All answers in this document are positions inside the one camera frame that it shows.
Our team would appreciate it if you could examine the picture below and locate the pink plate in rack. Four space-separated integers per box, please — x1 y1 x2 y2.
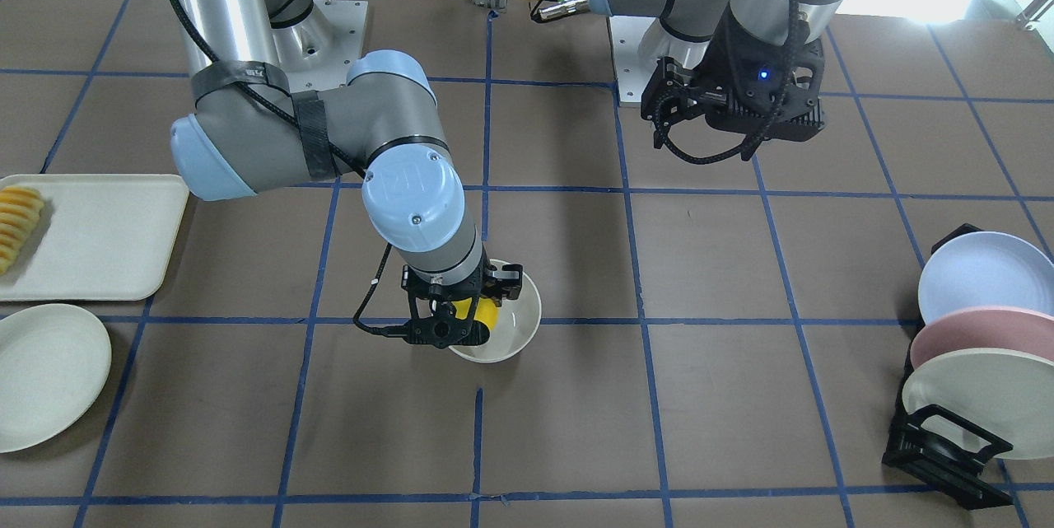
907 306 1053 367

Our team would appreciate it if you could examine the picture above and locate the cream plate in rack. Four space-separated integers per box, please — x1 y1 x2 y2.
901 348 1053 459

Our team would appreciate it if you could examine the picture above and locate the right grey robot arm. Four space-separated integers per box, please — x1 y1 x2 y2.
169 0 541 361

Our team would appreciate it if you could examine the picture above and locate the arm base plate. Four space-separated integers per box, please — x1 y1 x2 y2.
272 0 369 92
609 15 669 107

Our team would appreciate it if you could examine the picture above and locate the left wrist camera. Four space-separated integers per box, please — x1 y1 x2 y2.
704 86 828 143

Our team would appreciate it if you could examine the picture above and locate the cream ceramic bowl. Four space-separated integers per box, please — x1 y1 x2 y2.
450 273 542 363

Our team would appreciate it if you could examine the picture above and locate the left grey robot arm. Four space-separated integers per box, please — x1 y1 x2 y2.
590 0 843 165

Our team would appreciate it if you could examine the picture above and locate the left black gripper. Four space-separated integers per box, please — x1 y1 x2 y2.
641 13 825 152

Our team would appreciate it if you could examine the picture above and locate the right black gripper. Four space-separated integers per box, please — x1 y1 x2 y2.
401 260 524 348

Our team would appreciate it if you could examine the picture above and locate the yellow lemon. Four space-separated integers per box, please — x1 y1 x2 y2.
452 297 500 330

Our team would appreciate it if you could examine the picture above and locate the sliced yellow bread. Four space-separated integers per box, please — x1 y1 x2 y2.
1 185 45 275

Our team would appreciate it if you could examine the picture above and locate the cream small plate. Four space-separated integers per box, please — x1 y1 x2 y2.
1 304 112 453

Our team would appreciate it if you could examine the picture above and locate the blue plate in rack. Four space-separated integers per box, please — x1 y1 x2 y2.
917 231 1053 322

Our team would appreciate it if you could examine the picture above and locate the cream rectangular tray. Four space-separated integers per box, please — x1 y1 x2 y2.
1 174 189 302

